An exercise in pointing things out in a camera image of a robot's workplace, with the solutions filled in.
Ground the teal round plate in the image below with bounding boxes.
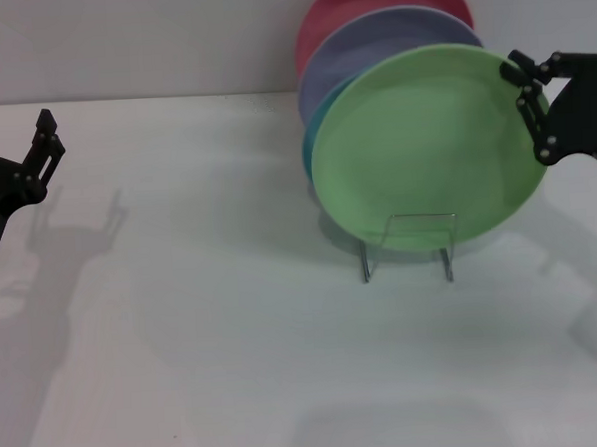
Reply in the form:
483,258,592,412
298,74,362,184

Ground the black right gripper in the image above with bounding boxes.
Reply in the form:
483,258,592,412
499,45,597,174

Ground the purple round plate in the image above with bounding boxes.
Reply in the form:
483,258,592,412
293,2,488,127

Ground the green round plate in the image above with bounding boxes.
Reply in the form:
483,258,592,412
303,38,556,258

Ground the metal wire plate rack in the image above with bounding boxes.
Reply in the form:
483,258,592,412
356,209,462,287

